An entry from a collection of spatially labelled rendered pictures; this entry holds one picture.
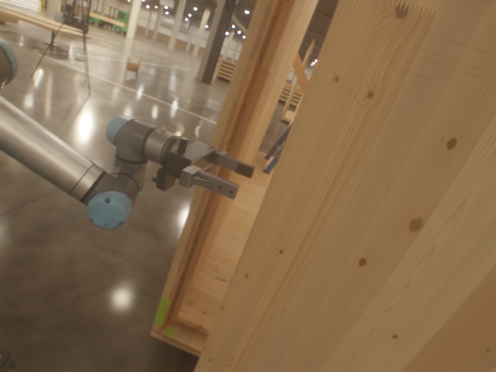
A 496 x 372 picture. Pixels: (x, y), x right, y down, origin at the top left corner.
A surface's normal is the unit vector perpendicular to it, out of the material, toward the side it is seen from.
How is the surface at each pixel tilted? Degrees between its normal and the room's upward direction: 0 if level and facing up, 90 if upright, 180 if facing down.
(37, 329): 0
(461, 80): 90
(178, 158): 90
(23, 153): 86
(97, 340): 0
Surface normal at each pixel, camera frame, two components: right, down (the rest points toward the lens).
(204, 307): 0.33, -0.86
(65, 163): 0.56, -0.14
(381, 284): -0.29, 0.29
